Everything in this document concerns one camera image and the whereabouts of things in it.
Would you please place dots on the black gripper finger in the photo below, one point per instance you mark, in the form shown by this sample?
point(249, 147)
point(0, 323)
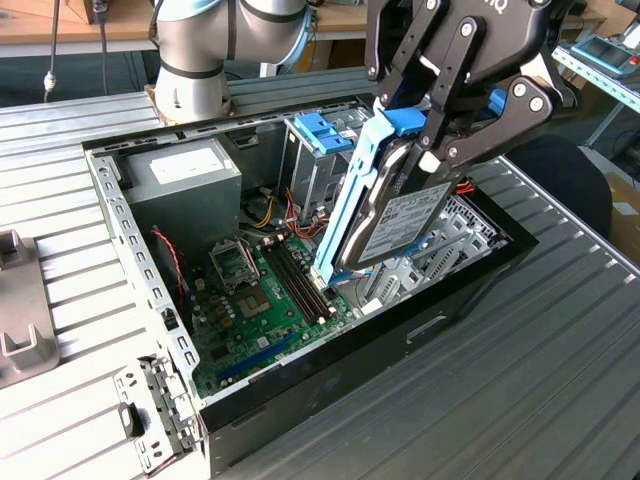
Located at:
point(452, 75)
point(525, 107)

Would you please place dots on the hard disk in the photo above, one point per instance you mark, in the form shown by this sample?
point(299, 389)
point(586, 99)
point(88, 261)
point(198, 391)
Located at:
point(400, 225)

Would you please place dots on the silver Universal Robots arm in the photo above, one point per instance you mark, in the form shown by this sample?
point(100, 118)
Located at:
point(190, 90)

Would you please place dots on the grey metal disk bay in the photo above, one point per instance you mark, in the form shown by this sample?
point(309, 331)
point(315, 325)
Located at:
point(400, 287)

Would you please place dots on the pale blue teach pendant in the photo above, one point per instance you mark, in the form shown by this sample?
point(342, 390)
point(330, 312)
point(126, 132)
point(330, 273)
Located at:
point(600, 52)

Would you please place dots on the person in dark shirt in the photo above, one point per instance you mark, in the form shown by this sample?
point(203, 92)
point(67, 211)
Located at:
point(575, 185)

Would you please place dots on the cardboard box white labels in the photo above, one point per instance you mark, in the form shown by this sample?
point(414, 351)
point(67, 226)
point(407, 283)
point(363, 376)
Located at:
point(627, 220)

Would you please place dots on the grey metal drive cage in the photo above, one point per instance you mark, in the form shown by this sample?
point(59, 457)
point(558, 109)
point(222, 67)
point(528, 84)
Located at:
point(310, 180)

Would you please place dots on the black RAM slot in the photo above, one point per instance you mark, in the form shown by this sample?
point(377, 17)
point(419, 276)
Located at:
point(291, 286)
point(302, 272)

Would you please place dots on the CPU socket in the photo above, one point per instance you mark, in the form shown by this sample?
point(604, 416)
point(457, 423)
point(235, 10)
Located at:
point(232, 264)

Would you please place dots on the grey power supply unit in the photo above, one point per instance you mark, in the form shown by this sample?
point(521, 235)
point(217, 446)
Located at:
point(185, 205)

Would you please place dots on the black PC case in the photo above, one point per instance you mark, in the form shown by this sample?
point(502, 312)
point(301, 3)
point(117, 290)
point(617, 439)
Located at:
point(350, 360)

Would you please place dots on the square chipset chip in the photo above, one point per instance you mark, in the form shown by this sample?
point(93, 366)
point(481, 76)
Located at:
point(254, 306)

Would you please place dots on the green motherboard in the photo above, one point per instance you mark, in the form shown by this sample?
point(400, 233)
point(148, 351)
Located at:
point(280, 332)

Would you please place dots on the blue expansion slot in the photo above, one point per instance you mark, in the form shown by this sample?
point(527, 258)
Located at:
point(255, 359)

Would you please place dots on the brown cardboard box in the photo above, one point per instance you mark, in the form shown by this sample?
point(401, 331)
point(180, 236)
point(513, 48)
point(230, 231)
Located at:
point(30, 7)

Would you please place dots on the black plastic latch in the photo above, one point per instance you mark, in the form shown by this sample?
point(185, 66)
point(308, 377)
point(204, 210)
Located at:
point(131, 420)

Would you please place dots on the grey parts rack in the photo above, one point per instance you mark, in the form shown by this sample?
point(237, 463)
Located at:
point(25, 310)

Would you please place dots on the wooden desk white frame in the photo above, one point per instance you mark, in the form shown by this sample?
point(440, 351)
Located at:
point(30, 30)
point(340, 25)

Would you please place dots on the blue plastic drive rail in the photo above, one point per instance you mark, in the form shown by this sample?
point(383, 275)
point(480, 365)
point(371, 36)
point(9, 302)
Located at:
point(320, 132)

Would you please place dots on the grey metal slot bracket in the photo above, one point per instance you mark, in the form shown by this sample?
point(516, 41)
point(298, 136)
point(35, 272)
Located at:
point(130, 387)

